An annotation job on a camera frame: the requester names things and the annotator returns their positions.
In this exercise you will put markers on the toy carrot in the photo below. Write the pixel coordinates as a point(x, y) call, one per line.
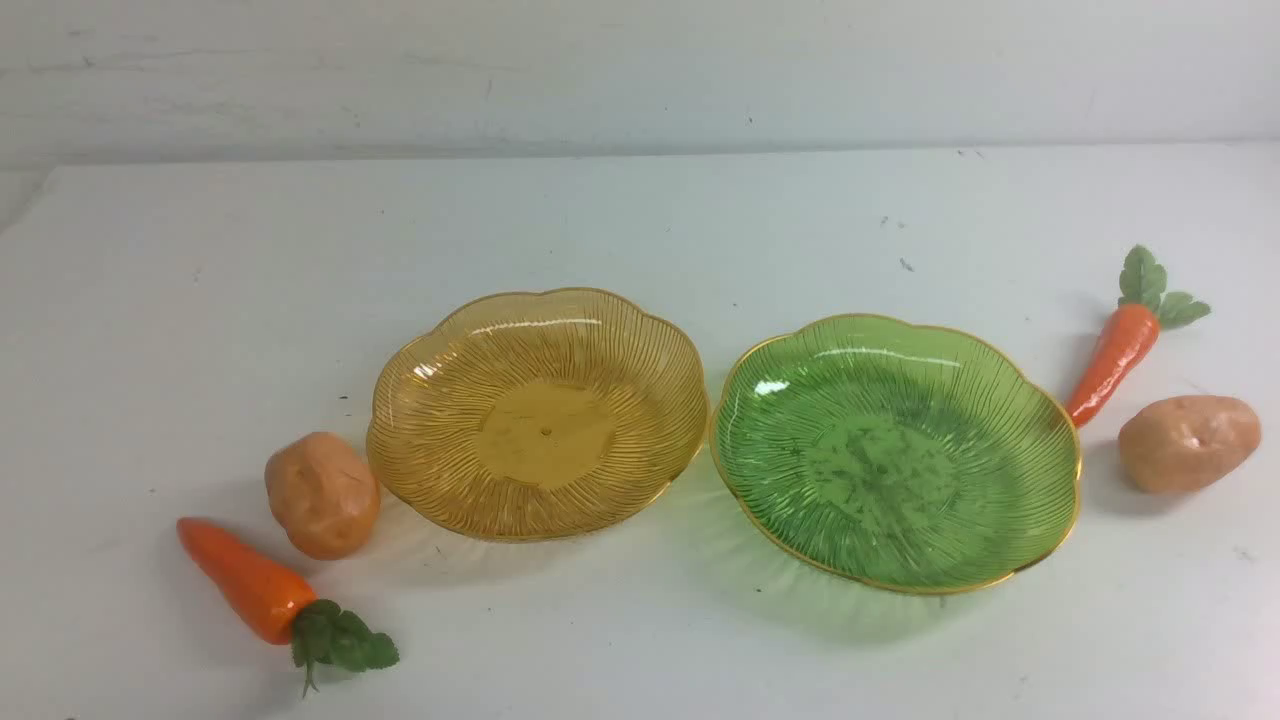
point(281, 608)
point(1145, 308)

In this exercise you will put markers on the amber ribbed plastic plate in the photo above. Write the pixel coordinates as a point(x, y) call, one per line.
point(530, 416)

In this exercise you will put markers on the green ribbed plastic plate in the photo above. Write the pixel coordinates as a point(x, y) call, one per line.
point(910, 457)

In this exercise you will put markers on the toy potato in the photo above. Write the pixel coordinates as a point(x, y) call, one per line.
point(1183, 444)
point(323, 495)

